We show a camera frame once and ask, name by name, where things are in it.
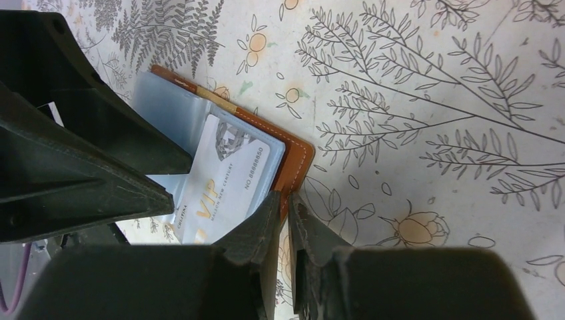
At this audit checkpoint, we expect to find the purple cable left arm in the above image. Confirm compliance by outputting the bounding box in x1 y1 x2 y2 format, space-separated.
0 243 33 315

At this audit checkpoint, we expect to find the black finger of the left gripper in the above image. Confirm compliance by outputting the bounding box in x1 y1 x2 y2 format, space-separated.
1 10 193 175
1 86 173 243

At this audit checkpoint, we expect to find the brown leather card holder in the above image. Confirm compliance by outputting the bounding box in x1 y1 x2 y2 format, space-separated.
131 65 314 219

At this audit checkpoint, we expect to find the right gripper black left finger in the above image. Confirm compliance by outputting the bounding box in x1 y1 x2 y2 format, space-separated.
18 191 281 319

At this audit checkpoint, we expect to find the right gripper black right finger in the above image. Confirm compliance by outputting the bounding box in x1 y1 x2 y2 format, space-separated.
287 194 534 319

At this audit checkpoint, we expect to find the silver VIP card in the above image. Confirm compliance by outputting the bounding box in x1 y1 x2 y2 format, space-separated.
177 115 271 245

